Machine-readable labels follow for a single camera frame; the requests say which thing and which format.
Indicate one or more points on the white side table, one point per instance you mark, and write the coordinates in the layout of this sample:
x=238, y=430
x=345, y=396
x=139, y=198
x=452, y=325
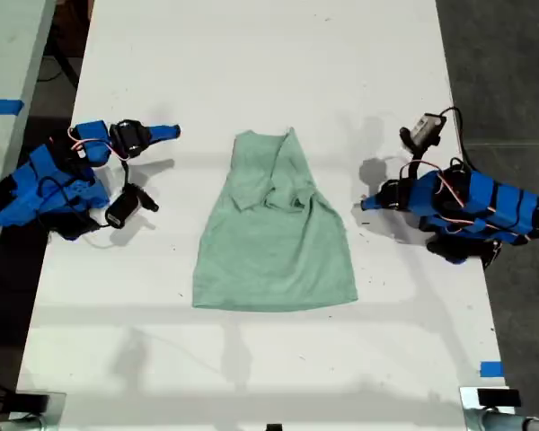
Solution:
x=4, y=54

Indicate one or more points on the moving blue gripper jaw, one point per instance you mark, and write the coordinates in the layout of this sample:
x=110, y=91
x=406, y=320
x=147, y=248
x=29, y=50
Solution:
x=161, y=138
x=373, y=205

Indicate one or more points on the pale green T-shirt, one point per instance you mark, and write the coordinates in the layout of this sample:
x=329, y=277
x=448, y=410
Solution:
x=274, y=251

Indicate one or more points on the black arm camera stalk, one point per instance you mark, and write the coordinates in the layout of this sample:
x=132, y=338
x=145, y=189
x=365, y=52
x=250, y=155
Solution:
x=126, y=173
x=415, y=152

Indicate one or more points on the metal table clamp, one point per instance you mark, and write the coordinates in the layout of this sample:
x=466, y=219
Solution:
x=56, y=406
x=469, y=404

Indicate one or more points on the short blue tape strip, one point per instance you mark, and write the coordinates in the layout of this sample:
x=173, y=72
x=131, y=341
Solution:
x=492, y=369

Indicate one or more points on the black arm camera box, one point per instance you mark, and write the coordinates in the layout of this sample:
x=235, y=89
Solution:
x=126, y=205

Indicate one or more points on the long blue tape strip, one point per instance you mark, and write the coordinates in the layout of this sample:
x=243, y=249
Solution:
x=2, y=107

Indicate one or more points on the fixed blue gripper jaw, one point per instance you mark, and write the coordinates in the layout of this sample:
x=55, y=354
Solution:
x=165, y=129
x=373, y=199

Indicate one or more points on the grey arm camera box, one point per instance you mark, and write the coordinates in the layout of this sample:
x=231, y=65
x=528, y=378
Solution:
x=426, y=127

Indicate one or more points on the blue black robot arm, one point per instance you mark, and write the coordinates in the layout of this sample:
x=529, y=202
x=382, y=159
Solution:
x=489, y=202
x=36, y=188

